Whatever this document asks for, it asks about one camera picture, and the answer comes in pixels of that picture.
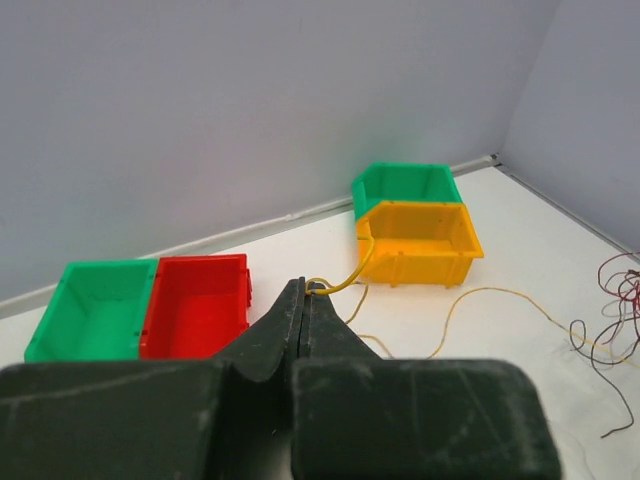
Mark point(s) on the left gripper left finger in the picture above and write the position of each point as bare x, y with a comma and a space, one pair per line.
223, 417

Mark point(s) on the red plastic bin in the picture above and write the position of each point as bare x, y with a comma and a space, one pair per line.
198, 306

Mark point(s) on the yellow plastic bin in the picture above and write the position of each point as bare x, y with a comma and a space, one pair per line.
417, 243

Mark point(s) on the left green plastic bin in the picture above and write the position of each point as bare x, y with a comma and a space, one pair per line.
96, 313

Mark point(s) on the green plastic bin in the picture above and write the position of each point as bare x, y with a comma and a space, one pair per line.
96, 313
404, 182

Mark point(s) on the right green plastic bin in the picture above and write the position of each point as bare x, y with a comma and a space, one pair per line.
404, 182

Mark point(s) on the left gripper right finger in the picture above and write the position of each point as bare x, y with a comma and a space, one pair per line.
357, 415

